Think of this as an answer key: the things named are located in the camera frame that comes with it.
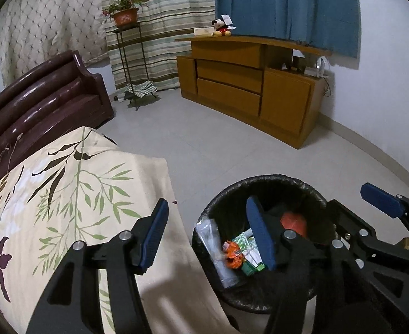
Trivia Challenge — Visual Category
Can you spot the white green toothpaste tube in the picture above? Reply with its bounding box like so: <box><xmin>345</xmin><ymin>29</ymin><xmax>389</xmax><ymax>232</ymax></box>
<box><xmin>232</xmin><ymin>229</ymin><xmax>268</xmax><ymax>276</ymax></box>

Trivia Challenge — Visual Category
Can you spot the black metal plant stand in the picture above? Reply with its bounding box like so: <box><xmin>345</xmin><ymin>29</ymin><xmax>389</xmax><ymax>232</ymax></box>
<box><xmin>112</xmin><ymin>23</ymin><xmax>158</xmax><ymax>112</ymax></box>

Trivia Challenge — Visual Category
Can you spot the mouse plush toy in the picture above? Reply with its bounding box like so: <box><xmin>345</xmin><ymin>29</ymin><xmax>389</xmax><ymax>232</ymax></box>
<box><xmin>211</xmin><ymin>14</ymin><xmax>236</xmax><ymax>37</ymax></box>

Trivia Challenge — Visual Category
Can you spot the wooden cabinet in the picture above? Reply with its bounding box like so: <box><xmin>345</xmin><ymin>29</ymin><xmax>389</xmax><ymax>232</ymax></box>
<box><xmin>175</xmin><ymin>35</ymin><xmax>332</xmax><ymax>149</ymax></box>

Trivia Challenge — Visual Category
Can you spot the black lined trash bin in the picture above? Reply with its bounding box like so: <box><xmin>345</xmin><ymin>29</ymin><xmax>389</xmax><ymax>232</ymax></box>
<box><xmin>191</xmin><ymin>174</ymin><xmax>334</xmax><ymax>315</ymax></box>

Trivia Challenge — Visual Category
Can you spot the white cable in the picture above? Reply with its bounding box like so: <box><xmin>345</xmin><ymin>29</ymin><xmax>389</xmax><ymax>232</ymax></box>
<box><xmin>3</xmin><ymin>134</ymin><xmax>24</xmax><ymax>175</ymax></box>

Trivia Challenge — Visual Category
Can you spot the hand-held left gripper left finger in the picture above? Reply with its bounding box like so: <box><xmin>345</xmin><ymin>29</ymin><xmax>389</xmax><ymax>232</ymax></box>
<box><xmin>25</xmin><ymin>198</ymin><xmax>169</xmax><ymax>334</ymax></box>

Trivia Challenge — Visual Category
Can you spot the floral blanket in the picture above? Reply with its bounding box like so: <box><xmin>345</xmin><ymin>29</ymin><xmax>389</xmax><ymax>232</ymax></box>
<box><xmin>0</xmin><ymin>126</ymin><xmax>240</xmax><ymax>334</ymax></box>

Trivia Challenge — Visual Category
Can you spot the striped curtain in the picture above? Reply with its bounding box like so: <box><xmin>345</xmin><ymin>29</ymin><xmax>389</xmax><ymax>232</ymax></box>
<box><xmin>98</xmin><ymin>0</ymin><xmax>216</xmax><ymax>91</ymax></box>

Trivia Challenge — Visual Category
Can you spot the beige diamond pattern curtain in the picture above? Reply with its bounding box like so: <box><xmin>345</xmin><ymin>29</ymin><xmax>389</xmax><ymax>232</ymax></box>
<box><xmin>0</xmin><ymin>0</ymin><xmax>109</xmax><ymax>86</ymax></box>

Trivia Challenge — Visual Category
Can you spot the white router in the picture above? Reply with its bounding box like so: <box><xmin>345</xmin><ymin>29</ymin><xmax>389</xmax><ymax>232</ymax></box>
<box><xmin>305</xmin><ymin>57</ymin><xmax>330</xmax><ymax>77</ymax></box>

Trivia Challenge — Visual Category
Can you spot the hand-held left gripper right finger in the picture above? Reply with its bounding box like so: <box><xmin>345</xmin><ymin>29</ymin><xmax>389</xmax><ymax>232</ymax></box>
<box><xmin>246</xmin><ymin>197</ymin><xmax>393</xmax><ymax>334</ymax></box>

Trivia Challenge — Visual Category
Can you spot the potted plant red pot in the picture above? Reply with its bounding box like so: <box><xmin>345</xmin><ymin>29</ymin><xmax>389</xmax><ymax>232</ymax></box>
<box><xmin>103</xmin><ymin>0</ymin><xmax>149</xmax><ymax>28</ymax></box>

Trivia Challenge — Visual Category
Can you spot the brown leather sofa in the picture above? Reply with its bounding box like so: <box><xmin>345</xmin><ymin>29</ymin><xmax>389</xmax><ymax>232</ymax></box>
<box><xmin>0</xmin><ymin>50</ymin><xmax>115</xmax><ymax>195</ymax></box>

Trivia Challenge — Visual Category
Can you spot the blue curtain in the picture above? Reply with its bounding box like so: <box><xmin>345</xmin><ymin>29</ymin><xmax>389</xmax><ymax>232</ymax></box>
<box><xmin>212</xmin><ymin>0</ymin><xmax>361</xmax><ymax>60</ymax></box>

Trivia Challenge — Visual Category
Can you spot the checkered cloth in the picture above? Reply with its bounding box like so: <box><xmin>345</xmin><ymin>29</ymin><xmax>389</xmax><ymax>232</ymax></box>
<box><xmin>125</xmin><ymin>81</ymin><xmax>156</xmax><ymax>97</ymax></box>

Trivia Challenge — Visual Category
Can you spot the red plastic bag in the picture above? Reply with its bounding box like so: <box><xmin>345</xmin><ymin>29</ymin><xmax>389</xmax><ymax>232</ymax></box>
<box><xmin>280</xmin><ymin>212</ymin><xmax>308</xmax><ymax>239</ymax></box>

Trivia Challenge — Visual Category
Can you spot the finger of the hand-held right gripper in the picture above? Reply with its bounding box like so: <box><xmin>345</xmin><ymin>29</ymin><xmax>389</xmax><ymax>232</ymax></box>
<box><xmin>326</xmin><ymin>199</ymin><xmax>409</xmax><ymax>324</ymax></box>
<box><xmin>361</xmin><ymin>183</ymin><xmax>409</xmax><ymax>223</ymax></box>

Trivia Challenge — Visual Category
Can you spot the clear plastic bag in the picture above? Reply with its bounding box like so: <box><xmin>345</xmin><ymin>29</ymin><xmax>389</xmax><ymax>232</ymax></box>
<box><xmin>193</xmin><ymin>218</ymin><xmax>242</xmax><ymax>289</ymax></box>

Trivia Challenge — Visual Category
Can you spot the orange snack packet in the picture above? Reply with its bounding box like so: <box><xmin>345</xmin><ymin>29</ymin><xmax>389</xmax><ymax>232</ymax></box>
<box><xmin>222</xmin><ymin>240</ymin><xmax>245</xmax><ymax>269</ymax></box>

